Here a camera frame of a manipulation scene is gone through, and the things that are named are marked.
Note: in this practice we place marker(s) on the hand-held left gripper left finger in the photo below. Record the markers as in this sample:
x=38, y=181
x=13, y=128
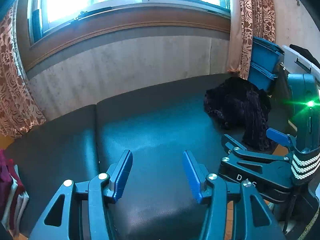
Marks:
x=122, y=175

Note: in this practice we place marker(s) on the dark purple velvet garment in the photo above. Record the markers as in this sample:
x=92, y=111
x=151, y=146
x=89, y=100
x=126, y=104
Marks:
x=232, y=105

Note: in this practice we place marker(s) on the floral patterned curtain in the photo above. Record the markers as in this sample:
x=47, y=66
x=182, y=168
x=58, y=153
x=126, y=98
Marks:
x=12, y=92
x=255, y=10

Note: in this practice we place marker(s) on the window with wooden frame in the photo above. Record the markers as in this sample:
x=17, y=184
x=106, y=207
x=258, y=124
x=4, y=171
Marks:
x=125, y=2

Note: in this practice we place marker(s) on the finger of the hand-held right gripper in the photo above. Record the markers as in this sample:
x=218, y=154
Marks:
x=233, y=143
x=276, y=135

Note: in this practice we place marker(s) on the folded clothes stack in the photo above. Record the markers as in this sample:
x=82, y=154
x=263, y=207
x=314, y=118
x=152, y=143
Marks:
x=10, y=185

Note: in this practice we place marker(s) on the blue plastic storage bin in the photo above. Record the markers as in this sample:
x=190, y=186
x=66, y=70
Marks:
x=265, y=52
x=260, y=77

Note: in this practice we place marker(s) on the black cloth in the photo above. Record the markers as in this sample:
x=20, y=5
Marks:
x=302, y=51

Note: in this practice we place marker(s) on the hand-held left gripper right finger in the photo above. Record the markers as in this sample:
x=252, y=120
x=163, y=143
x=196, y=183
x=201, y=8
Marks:
x=193, y=177

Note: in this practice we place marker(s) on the white plastic crate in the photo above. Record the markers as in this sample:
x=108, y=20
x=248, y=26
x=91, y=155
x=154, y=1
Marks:
x=297, y=57

